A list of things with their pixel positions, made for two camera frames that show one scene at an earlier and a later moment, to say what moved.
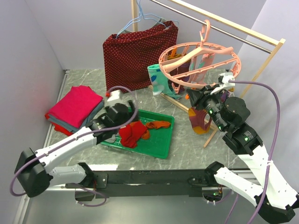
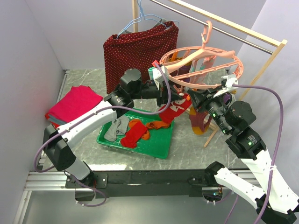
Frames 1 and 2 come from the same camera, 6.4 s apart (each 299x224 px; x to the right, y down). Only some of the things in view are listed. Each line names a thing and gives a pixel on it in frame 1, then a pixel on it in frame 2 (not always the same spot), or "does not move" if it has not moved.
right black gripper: x=199 y=97 does not move
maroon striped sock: x=196 y=118 does not move
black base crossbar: x=111 y=183 does not move
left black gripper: x=132 y=109 to x=163 y=94
